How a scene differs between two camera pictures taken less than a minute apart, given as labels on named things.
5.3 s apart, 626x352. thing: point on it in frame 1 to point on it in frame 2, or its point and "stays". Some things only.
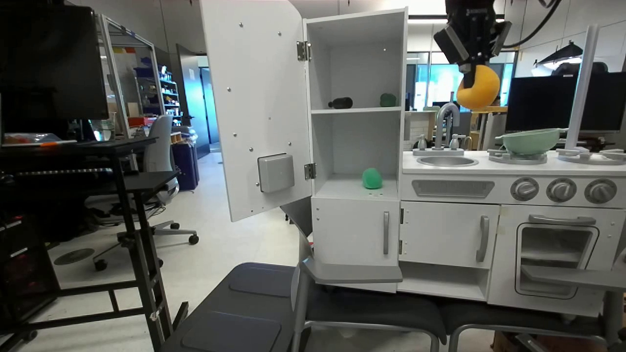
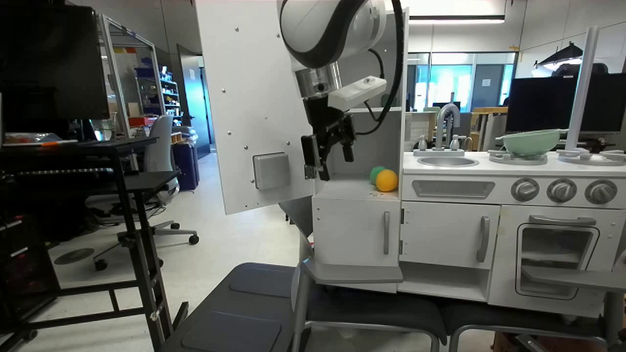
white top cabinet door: x=259 y=77 stays
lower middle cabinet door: x=451 y=234 stays
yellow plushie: x=484 y=93 to x=387 y=181
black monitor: x=50 y=70 stays
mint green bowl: x=531 y=142 stays
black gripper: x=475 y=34 to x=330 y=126
